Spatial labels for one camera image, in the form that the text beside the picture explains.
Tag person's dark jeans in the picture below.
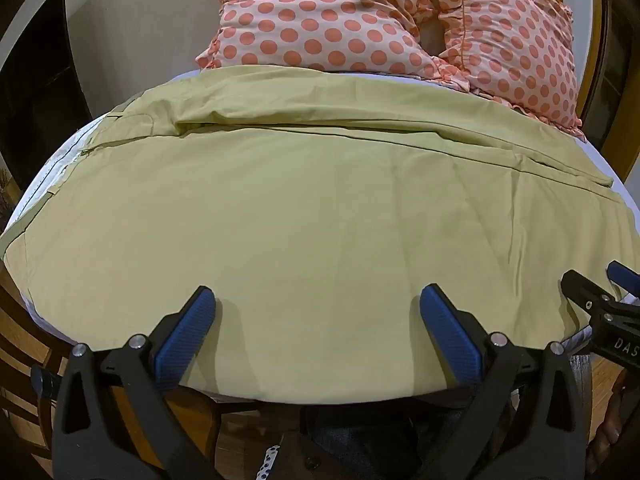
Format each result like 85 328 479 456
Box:
300 405 453 480

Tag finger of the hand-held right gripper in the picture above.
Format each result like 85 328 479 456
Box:
560 270 617 313
606 260 640 306

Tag dark wooden cabinet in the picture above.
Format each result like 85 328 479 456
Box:
0 0 97 206

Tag olive yellow bed sheet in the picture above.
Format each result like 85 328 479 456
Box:
0 64 640 407

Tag ruffled polka dot pillow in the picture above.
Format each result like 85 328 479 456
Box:
425 0 586 141

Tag large polka dot pillow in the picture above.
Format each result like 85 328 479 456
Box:
195 0 453 81

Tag yellow wooden headboard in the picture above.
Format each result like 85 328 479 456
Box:
575 0 640 183

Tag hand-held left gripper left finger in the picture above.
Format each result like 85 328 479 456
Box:
52 285 221 480

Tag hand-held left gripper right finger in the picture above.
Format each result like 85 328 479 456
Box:
419 283 596 480

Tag white dotted cloth strip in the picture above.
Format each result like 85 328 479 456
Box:
255 442 282 480

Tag person's right hand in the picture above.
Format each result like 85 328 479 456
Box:
586 372 632 473

